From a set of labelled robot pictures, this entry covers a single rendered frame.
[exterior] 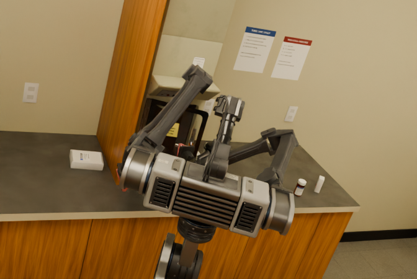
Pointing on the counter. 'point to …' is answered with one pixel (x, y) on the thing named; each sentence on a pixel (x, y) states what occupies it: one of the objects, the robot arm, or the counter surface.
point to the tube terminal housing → (179, 62)
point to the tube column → (201, 2)
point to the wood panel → (132, 59)
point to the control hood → (165, 83)
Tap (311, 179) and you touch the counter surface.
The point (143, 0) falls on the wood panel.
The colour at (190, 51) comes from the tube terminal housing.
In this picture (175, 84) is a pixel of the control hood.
